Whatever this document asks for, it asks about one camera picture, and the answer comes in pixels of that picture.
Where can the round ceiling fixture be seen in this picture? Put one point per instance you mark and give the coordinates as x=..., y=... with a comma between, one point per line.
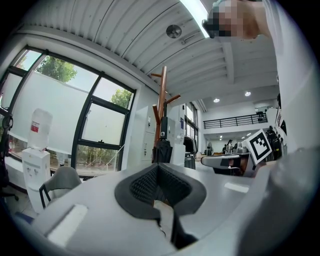
x=173, y=31

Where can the black balcony railing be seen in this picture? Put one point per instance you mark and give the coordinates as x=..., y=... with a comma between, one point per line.
x=235, y=121

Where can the grey armchair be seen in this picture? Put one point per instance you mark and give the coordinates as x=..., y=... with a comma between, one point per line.
x=65, y=180

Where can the linear ceiling lamp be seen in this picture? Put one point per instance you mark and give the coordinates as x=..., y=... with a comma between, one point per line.
x=196, y=15

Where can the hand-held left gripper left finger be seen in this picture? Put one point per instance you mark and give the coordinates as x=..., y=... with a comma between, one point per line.
x=100, y=212

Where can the black framed window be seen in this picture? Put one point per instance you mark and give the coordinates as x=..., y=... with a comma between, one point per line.
x=82, y=120

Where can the blue wall poster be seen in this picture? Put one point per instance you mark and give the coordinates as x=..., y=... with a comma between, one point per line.
x=182, y=123

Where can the white water dispenser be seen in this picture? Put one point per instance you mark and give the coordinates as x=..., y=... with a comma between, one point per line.
x=35, y=175

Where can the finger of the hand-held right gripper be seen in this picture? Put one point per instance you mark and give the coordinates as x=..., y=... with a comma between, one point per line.
x=220, y=158

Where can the clear dispenser water bottle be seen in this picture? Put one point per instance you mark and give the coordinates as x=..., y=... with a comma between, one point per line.
x=40, y=127

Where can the person's face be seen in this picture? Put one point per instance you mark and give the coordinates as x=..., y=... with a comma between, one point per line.
x=235, y=17

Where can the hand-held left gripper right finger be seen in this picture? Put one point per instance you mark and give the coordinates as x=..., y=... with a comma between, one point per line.
x=220, y=197

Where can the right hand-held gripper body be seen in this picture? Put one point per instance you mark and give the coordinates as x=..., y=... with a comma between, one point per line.
x=260, y=147

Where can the round ceiling downlight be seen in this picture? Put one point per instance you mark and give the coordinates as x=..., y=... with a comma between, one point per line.
x=216, y=100
x=247, y=93

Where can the person's white shirt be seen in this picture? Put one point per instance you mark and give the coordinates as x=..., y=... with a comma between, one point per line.
x=295, y=100

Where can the black umbrella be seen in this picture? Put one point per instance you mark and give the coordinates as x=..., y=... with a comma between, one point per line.
x=162, y=147

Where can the brown wooden coat rack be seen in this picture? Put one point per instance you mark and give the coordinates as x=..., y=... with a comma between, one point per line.
x=162, y=95

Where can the grey metal locker cabinet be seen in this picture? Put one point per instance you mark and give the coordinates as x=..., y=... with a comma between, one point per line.
x=148, y=135

